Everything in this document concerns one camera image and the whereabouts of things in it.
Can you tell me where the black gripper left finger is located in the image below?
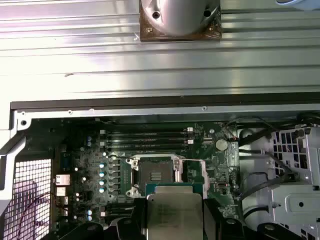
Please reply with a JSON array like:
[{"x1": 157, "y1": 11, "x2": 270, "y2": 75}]
[{"x1": 57, "y1": 197, "x2": 148, "y2": 240}]

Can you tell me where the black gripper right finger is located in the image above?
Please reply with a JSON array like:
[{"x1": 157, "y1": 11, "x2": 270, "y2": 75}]
[{"x1": 202, "y1": 198, "x2": 302, "y2": 240}]

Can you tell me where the silver CPU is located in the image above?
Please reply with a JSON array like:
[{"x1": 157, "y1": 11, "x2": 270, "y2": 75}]
[{"x1": 144, "y1": 183, "x2": 205, "y2": 240}]

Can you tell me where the metal socket cover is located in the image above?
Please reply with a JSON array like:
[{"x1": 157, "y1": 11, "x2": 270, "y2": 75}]
[{"x1": 174, "y1": 157, "x2": 209, "y2": 187}]

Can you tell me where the wire locking lever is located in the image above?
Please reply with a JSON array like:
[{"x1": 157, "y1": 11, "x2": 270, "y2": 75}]
[{"x1": 107, "y1": 153, "x2": 132, "y2": 161}]

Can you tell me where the black RAM slot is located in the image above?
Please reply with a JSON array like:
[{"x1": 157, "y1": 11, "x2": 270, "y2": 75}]
[
  {"x1": 99, "y1": 127, "x2": 195, "y2": 134},
  {"x1": 111, "y1": 202, "x2": 136, "y2": 209},
  {"x1": 99, "y1": 133, "x2": 195, "y2": 140},
  {"x1": 99, "y1": 144, "x2": 195, "y2": 152},
  {"x1": 111, "y1": 208, "x2": 135, "y2": 216},
  {"x1": 99, "y1": 138, "x2": 195, "y2": 146}
]

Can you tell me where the CPU socket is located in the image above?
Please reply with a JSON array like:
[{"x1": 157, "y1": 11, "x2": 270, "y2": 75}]
[{"x1": 124, "y1": 154, "x2": 186, "y2": 199}]

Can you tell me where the green motherboard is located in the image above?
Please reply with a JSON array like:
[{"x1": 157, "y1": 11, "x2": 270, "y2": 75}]
[{"x1": 53, "y1": 117, "x2": 241, "y2": 240}]

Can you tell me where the silver coin battery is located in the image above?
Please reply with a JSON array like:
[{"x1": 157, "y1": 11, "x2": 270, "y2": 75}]
[{"x1": 215, "y1": 138, "x2": 229, "y2": 152}]

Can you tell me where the metal disk bay cage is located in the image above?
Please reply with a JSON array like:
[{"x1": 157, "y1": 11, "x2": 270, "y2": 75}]
[{"x1": 268, "y1": 123, "x2": 320, "y2": 240}]

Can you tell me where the black PC case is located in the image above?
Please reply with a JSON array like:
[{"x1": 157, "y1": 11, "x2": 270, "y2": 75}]
[{"x1": 0, "y1": 94, "x2": 320, "y2": 240}]

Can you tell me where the thick black cable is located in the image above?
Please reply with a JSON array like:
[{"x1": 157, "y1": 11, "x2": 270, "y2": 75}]
[{"x1": 238, "y1": 124, "x2": 296, "y2": 181}]

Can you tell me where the thin black wire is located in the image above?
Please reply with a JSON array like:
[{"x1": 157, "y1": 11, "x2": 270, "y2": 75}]
[{"x1": 223, "y1": 116, "x2": 271, "y2": 137}]

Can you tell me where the brown square base plate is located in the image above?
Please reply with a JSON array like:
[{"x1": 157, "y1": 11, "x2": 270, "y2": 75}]
[{"x1": 139, "y1": 3, "x2": 223, "y2": 42}]

